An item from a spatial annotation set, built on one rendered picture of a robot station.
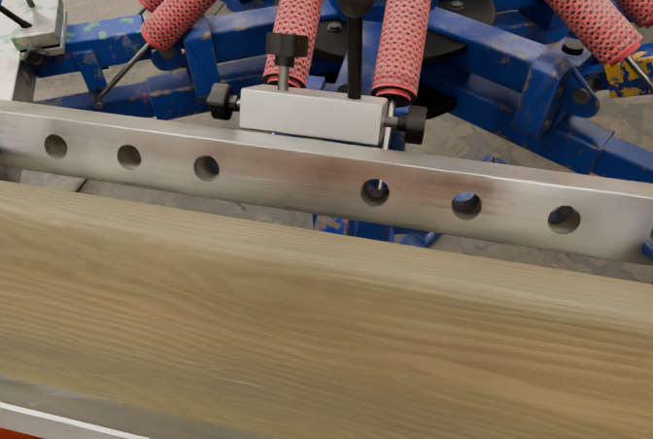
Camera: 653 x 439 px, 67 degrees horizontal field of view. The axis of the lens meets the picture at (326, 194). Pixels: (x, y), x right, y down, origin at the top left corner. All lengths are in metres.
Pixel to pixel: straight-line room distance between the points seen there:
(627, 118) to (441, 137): 0.86
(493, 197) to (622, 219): 0.09
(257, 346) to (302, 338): 0.02
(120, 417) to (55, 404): 0.02
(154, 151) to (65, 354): 0.25
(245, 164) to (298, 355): 0.25
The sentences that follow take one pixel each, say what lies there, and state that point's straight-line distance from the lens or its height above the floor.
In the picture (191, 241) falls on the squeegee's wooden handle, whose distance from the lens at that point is 0.16.
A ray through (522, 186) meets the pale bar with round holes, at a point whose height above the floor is 1.16.
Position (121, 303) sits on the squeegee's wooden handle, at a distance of 0.18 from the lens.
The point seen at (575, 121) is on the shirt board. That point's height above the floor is 0.93.
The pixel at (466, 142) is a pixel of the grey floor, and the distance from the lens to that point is 2.24.
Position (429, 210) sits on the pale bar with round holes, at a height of 1.13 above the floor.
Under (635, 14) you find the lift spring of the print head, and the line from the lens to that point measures 0.80.
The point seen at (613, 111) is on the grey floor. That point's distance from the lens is 2.66.
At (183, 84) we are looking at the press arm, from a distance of 0.91.
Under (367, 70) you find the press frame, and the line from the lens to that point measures 0.73.
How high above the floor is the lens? 1.41
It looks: 47 degrees down
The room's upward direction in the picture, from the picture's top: 1 degrees counter-clockwise
